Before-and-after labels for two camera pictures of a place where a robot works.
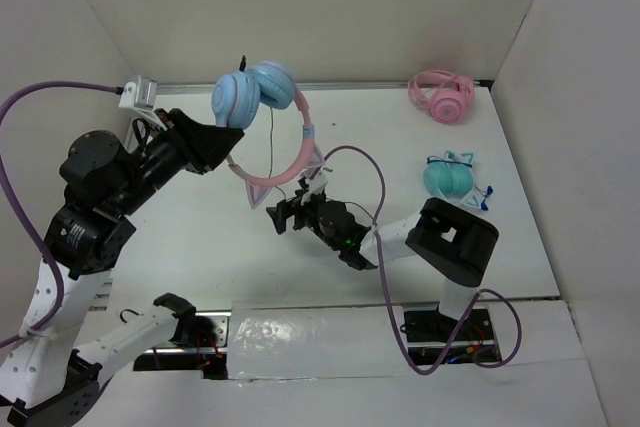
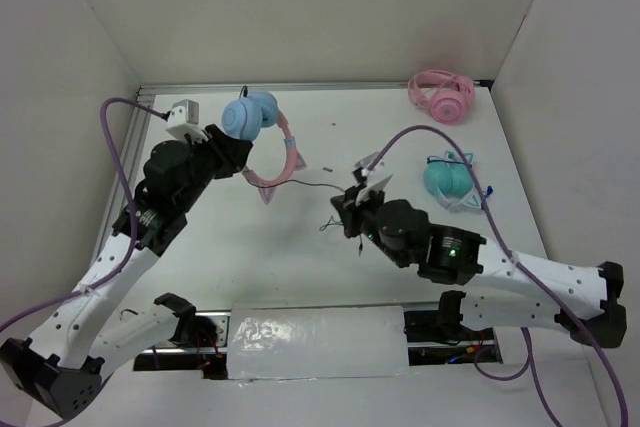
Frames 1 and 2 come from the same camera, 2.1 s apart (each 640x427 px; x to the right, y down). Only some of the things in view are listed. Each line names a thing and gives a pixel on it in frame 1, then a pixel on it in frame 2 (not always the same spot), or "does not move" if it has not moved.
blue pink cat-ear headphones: (236, 99) → (248, 117)
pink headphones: (448, 96) does not move
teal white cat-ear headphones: (451, 178) does not move
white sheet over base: (309, 341) does not move
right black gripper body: (308, 214) → (367, 208)
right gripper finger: (282, 212) → (346, 207)
